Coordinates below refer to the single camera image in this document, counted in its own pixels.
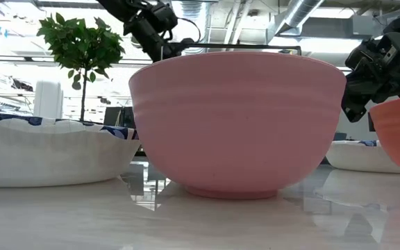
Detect silver ventilation duct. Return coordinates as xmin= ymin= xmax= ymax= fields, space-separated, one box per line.
xmin=267 ymin=0 xmax=326 ymax=38

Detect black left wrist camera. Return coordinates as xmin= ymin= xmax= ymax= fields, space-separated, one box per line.
xmin=144 ymin=2 xmax=179 ymax=34

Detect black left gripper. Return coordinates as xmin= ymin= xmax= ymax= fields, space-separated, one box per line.
xmin=125 ymin=15 xmax=197 ymax=63

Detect black camera cable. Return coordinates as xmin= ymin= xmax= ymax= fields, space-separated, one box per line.
xmin=177 ymin=17 xmax=202 ymax=44

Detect black monitor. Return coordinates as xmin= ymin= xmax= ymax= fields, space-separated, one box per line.
xmin=103 ymin=106 xmax=135 ymax=129

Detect white rounded box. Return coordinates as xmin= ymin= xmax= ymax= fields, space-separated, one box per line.
xmin=33 ymin=80 xmax=64 ymax=119

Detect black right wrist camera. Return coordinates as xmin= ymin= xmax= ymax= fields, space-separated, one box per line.
xmin=366 ymin=31 xmax=400 ymax=69

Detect blue patterned paper bowl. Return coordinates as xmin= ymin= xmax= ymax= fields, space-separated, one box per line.
xmin=325 ymin=139 xmax=400 ymax=174
xmin=0 ymin=110 xmax=141 ymax=189

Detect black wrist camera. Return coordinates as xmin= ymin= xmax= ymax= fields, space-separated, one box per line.
xmin=366 ymin=31 xmax=400 ymax=69
xmin=144 ymin=2 xmax=179 ymax=34

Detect green leafy plant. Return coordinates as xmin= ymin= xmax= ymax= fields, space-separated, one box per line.
xmin=35 ymin=12 xmax=126 ymax=122

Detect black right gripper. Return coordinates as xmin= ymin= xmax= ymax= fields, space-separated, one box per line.
xmin=341 ymin=41 xmax=400 ymax=123

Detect pink plastic bowl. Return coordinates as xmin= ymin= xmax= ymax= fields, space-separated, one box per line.
xmin=128 ymin=51 xmax=347 ymax=201

